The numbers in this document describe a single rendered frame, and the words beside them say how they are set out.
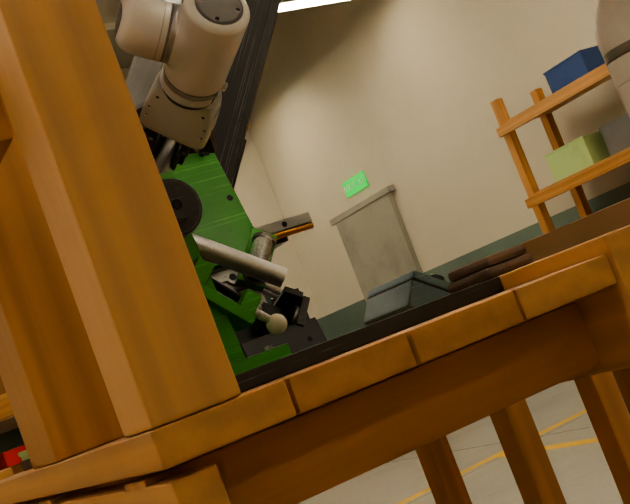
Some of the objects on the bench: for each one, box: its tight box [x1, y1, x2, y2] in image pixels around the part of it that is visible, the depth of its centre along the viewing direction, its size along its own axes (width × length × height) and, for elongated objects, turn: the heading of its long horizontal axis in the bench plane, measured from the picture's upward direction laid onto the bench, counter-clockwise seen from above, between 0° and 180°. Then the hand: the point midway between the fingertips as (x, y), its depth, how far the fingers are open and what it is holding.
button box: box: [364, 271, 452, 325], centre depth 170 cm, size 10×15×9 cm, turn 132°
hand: (166, 150), depth 156 cm, fingers closed on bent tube, 3 cm apart
